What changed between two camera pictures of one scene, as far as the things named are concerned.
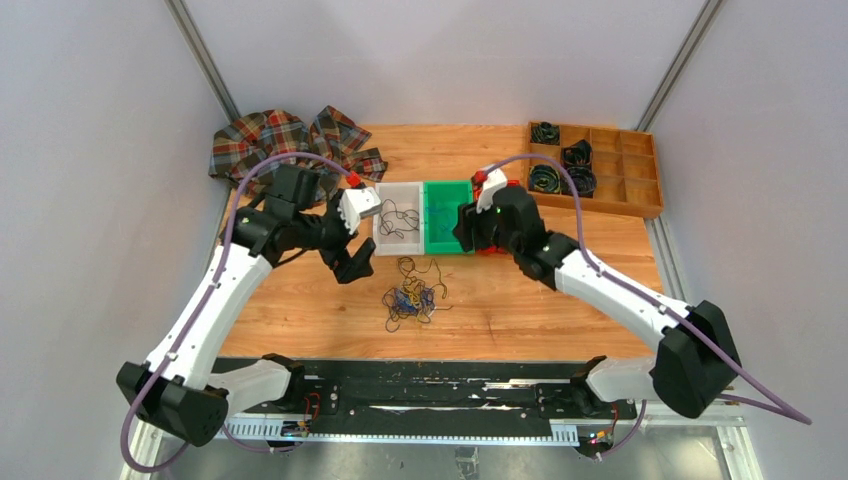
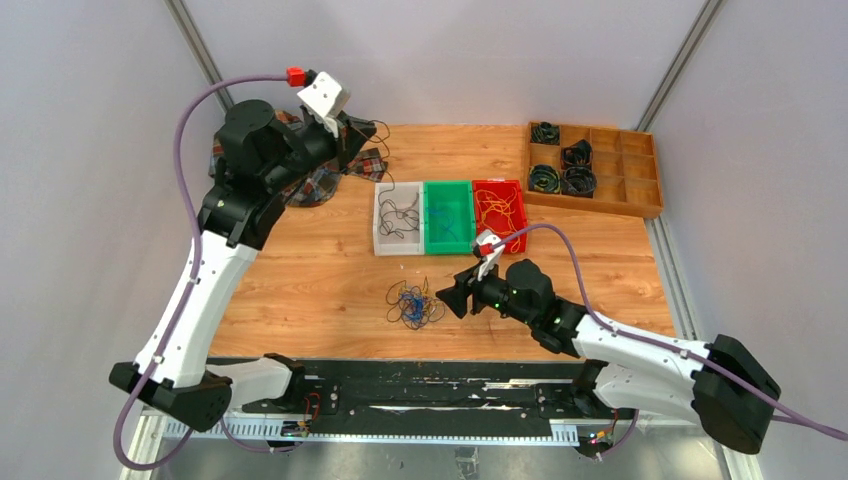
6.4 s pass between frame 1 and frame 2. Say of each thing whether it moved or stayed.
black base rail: stayed
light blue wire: stayed
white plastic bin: stayed
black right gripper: moved
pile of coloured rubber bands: moved
